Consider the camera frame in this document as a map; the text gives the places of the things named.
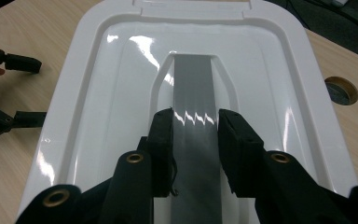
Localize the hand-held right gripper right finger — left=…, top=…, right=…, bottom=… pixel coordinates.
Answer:
left=217, top=108, right=267, bottom=199

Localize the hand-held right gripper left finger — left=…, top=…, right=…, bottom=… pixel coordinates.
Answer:
left=139, top=107, right=179, bottom=199

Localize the grey lid handle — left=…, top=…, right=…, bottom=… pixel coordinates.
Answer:
left=170, top=53, right=224, bottom=224

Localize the white plastic box lid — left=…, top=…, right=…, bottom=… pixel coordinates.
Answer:
left=17, top=0, right=358, bottom=224

